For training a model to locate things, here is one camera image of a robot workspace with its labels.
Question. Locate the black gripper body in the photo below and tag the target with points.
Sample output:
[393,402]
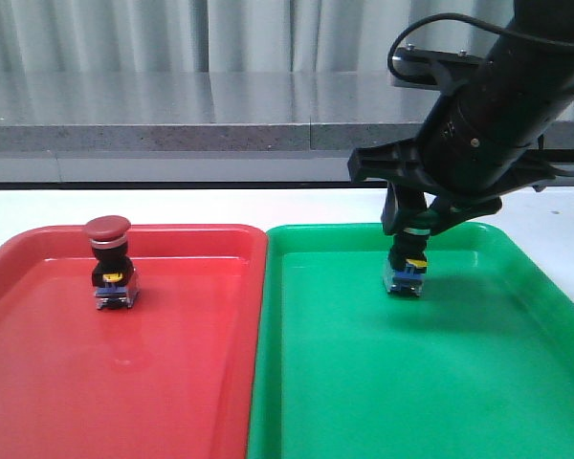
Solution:
[470,149]

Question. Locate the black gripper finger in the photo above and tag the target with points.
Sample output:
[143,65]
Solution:
[444,214]
[401,209]

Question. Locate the green mushroom push button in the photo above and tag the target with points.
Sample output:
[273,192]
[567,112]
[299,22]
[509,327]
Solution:
[406,263]

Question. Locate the red mushroom push button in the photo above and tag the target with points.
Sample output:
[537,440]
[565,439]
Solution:
[114,279]

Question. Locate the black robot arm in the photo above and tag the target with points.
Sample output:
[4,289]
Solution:
[534,52]

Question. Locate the green plastic tray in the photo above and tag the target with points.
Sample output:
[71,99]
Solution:
[481,365]

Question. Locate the red plastic tray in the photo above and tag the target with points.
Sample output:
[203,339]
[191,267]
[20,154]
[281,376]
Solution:
[171,377]

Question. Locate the grey granite counter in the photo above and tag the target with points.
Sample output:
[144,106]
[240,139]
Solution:
[173,129]

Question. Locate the grey pleated curtain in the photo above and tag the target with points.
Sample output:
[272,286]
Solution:
[214,36]

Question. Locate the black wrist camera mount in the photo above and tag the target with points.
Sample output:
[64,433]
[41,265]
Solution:
[432,70]

